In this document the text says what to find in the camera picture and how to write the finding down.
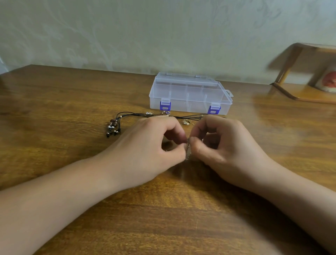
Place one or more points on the person's right hand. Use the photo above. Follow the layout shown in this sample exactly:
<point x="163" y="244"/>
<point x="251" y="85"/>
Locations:
<point x="236" y="152"/>

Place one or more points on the person's left hand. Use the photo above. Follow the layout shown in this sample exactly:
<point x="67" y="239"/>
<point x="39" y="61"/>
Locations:
<point x="139" y="152"/>

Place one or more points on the clear plastic organizer box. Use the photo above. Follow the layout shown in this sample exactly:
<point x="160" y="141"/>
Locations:
<point x="190" y="94"/>

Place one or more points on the person's right forearm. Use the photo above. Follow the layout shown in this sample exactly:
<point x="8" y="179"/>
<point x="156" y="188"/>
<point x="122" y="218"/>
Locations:
<point x="309" y="213"/>

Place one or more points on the person's left forearm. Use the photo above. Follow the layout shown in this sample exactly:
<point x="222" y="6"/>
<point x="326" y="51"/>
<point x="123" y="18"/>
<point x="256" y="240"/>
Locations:
<point x="44" y="210"/>

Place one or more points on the wooden shelf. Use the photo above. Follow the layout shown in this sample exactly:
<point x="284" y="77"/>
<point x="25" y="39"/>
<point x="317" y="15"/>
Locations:
<point x="307" y="92"/>

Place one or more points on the white printed mug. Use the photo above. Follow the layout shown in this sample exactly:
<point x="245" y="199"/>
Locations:
<point x="329" y="80"/>

